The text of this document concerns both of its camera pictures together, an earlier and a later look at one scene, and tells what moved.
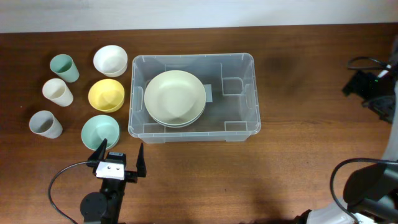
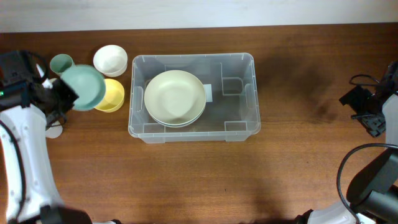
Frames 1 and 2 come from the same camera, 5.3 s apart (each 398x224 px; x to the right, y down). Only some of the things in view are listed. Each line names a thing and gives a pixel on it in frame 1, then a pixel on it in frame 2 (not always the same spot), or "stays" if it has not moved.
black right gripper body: x=380 y=94 → x=367 y=109
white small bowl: x=111 y=60 stays
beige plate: x=175 y=98 stays
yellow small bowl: x=106 y=95 stays
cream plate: x=178 y=126 stays
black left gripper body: x=114 y=185 → x=63 y=99
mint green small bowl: x=97 y=128 → x=88 y=83
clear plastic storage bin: x=234 y=114 stays
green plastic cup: x=64 y=66 stays
